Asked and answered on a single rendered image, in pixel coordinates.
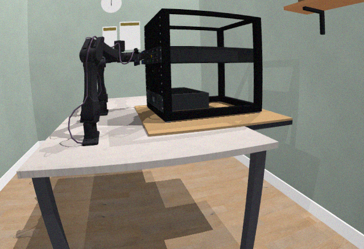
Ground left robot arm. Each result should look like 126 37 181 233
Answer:
97 56 109 116

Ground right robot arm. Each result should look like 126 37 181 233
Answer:
79 36 127 146

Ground black open rack frame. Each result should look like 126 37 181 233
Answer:
144 9 263 123

